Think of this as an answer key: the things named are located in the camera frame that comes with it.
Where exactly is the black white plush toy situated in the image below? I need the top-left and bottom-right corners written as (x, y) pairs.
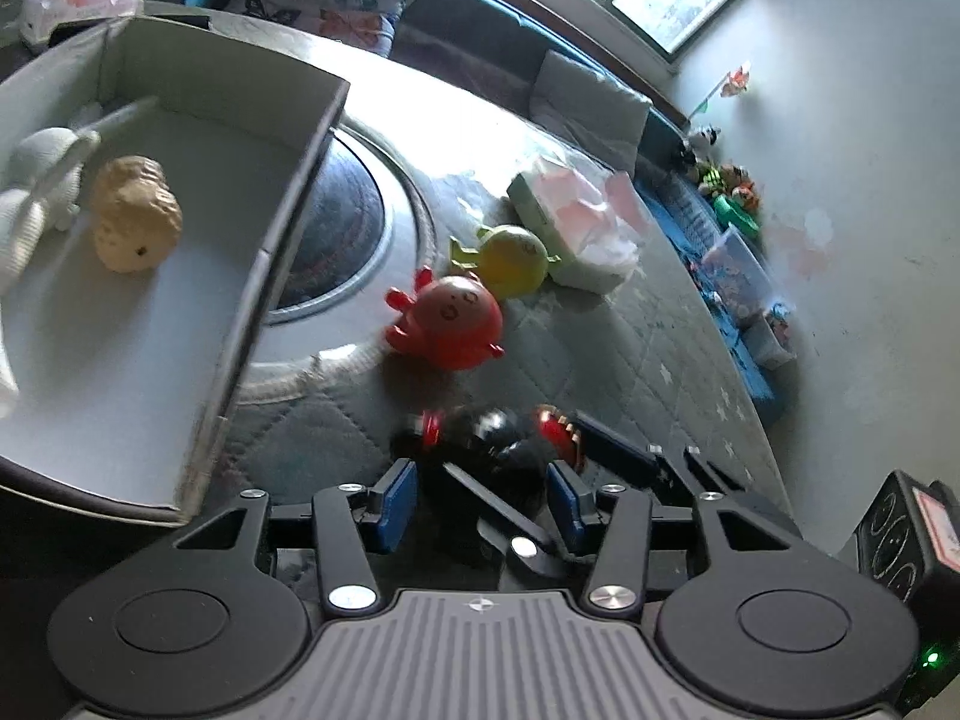
top-left (683, 125), bottom-right (721, 164)

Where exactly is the black red doll toy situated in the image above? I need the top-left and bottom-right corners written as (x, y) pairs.
top-left (389, 406), bottom-right (586, 518)

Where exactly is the clear plastic storage bin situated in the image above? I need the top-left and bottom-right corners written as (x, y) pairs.
top-left (701, 227), bottom-right (775, 327)

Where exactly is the paper pinwheel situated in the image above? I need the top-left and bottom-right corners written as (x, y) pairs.
top-left (688, 64), bottom-right (750, 119)

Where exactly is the small toy box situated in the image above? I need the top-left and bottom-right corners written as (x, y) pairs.
top-left (743, 301), bottom-right (796, 371)

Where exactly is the pink plastic bag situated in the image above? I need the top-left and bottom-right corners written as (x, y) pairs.
top-left (18, 0), bottom-right (140, 50)

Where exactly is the grey quilted star mat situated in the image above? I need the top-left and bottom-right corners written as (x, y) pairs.
top-left (176, 13), bottom-right (788, 520)

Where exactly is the white knitted rabbit doll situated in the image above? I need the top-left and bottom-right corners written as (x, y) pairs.
top-left (0, 94), bottom-right (163, 421)

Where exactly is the blue bench sofa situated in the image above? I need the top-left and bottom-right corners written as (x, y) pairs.
top-left (156, 0), bottom-right (776, 406)

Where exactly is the green plastic toy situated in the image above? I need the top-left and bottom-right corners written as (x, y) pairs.
top-left (713, 193), bottom-right (760, 241)

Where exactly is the pile of small plush toys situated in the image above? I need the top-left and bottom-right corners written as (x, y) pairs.
top-left (698, 163), bottom-right (760, 213)

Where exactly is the yellow green squeaky toy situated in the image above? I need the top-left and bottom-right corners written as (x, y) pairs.
top-left (449, 224), bottom-right (562, 301)

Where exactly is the white tissue box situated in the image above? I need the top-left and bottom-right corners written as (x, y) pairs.
top-left (506, 158), bottom-right (656, 296)

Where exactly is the black tracker cube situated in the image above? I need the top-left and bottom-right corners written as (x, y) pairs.
top-left (850, 470), bottom-right (958, 610)

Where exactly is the round induction cooktop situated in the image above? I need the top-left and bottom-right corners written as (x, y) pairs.
top-left (238, 127), bottom-right (438, 406)

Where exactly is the grey cardboard storage box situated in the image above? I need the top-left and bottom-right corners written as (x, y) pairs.
top-left (2, 15), bottom-right (348, 525)

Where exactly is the grey cushion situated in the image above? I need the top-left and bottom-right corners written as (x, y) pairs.
top-left (529, 50), bottom-right (652, 174)

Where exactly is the tan peanut toy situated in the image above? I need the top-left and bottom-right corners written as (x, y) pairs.
top-left (91, 156), bottom-right (182, 273)

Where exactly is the red octopus squeaky toy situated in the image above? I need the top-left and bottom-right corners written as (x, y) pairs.
top-left (384, 266), bottom-right (505, 371)

